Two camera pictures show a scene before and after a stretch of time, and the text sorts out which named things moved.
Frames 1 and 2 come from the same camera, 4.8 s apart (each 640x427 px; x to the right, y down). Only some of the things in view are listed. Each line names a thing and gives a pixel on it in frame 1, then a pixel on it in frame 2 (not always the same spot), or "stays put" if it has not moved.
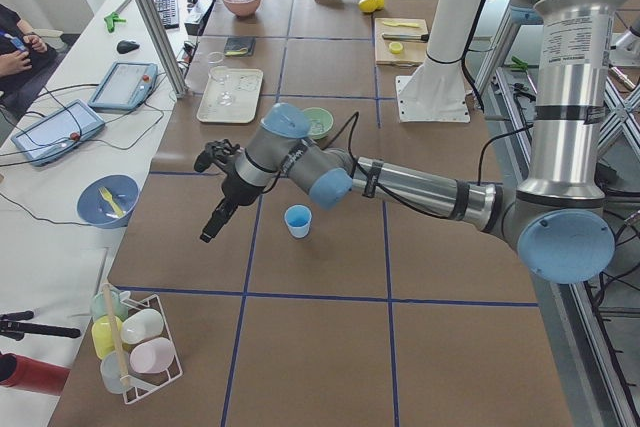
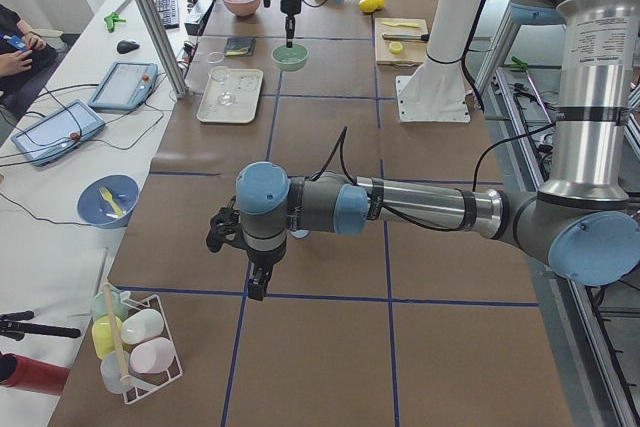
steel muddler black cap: x=406 y=37 stays put
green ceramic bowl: x=320 y=122 → x=290 y=58
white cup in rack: x=142 y=324 stays put
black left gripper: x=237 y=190 → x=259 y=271
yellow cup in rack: x=106 y=334 stays put
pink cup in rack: x=152 y=355 stays put
